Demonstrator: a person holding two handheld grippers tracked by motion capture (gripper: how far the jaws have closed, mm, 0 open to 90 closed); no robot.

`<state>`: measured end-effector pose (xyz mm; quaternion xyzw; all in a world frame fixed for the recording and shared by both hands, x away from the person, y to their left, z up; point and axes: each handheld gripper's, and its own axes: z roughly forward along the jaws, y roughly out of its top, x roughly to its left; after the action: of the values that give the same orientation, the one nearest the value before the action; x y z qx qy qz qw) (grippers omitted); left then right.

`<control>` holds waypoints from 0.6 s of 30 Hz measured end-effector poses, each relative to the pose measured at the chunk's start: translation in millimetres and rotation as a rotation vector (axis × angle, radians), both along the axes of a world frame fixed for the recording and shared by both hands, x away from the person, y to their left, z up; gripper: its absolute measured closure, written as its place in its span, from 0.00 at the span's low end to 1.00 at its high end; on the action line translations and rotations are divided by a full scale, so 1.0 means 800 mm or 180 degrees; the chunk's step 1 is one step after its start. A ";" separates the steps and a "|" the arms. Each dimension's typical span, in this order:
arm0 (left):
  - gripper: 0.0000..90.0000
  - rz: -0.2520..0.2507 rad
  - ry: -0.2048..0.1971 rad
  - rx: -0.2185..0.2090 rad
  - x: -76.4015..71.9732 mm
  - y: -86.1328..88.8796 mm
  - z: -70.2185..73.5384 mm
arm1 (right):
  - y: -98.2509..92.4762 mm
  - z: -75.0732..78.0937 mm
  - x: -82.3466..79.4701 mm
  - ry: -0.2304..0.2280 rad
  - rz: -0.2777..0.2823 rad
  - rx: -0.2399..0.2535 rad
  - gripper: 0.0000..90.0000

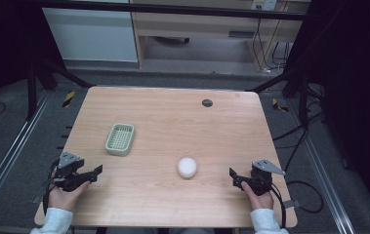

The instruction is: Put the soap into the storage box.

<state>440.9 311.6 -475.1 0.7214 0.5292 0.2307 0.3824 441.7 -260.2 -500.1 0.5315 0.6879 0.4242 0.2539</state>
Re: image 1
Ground white round soap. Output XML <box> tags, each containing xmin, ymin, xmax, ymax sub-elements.
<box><xmin>177</xmin><ymin>157</ymin><xmax>198</xmax><ymax>179</ymax></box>

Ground black looped floor cable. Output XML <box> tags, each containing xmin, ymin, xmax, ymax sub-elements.
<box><xmin>285</xmin><ymin>179</ymin><xmax>325</xmax><ymax>215</ymax></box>

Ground yellow black floor tape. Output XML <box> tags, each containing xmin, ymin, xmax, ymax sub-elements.
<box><xmin>62</xmin><ymin>90</ymin><xmax>76</xmax><ymax>109</ymax></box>
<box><xmin>271</xmin><ymin>97</ymin><xmax>290</xmax><ymax>114</ymax></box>

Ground green slotted soap dish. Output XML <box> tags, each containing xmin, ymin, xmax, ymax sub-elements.
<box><xmin>104</xmin><ymin>122</ymin><xmax>137</xmax><ymax>157</ymax></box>

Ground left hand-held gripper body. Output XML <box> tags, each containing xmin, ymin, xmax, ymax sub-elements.
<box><xmin>53</xmin><ymin>151</ymin><xmax>91</xmax><ymax>193</ymax></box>

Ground white power strip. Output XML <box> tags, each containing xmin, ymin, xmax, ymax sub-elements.
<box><xmin>251</xmin><ymin>0</ymin><xmax>278</xmax><ymax>12</ymax></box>

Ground left hand-held gripper black cable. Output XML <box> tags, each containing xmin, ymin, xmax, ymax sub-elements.
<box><xmin>42</xmin><ymin>158</ymin><xmax>61</xmax><ymax>216</ymax></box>

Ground silver floor rail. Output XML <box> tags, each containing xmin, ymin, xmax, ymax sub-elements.
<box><xmin>0</xmin><ymin>91</ymin><xmax>54</xmax><ymax>226</ymax></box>
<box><xmin>285</xmin><ymin>97</ymin><xmax>356</xmax><ymax>234</ymax></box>

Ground hanging desk cables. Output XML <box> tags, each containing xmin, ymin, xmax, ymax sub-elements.
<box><xmin>251</xmin><ymin>18</ymin><xmax>292</xmax><ymax>74</ymax></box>

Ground black metal stand leg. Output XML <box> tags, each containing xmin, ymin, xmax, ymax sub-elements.
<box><xmin>25</xmin><ymin>58</ymin><xmax>96</xmax><ymax>122</ymax></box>
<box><xmin>245</xmin><ymin>68</ymin><xmax>311</xmax><ymax>129</ymax></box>

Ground person's left hand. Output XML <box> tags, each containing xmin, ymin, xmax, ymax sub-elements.
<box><xmin>47</xmin><ymin>180</ymin><xmax>92</xmax><ymax>213</ymax></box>

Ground dark curtain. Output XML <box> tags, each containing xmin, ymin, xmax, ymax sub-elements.
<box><xmin>0</xmin><ymin>0</ymin><xmax>65</xmax><ymax>125</ymax></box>
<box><xmin>284</xmin><ymin>0</ymin><xmax>370</xmax><ymax>225</ymax></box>

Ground white cabinet panel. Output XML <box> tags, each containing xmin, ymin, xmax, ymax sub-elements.
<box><xmin>41</xmin><ymin>7</ymin><xmax>140</xmax><ymax>63</ymax></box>

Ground hand-held gripper black cable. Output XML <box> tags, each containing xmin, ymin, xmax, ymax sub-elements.
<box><xmin>42</xmin><ymin>158</ymin><xmax>61</xmax><ymax>216</ymax></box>
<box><xmin>269</xmin><ymin>181</ymin><xmax>288</xmax><ymax>229</ymax></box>

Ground black floor cable bundle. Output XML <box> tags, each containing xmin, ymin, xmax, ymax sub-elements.
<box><xmin>271</xmin><ymin>83</ymin><xmax>327</xmax><ymax>174</ymax></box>

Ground right hand-held gripper black cable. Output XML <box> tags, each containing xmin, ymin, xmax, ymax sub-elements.
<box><xmin>269</xmin><ymin>181</ymin><xmax>288</xmax><ymax>229</ymax></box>

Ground grey metal table bracket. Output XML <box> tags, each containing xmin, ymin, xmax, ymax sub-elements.
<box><xmin>282</xmin><ymin>199</ymin><xmax>302</xmax><ymax>210</ymax></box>

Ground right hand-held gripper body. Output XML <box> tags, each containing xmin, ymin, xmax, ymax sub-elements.
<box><xmin>247</xmin><ymin>158</ymin><xmax>286</xmax><ymax>197</ymax></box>

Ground person's right hand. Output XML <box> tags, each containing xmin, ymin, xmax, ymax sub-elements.
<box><xmin>240</xmin><ymin>180</ymin><xmax>275</xmax><ymax>211</ymax></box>

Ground black horizontal frame bar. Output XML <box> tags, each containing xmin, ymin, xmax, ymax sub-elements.
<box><xmin>37</xmin><ymin>0</ymin><xmax>308</xmax><ymax>21</ymax></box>

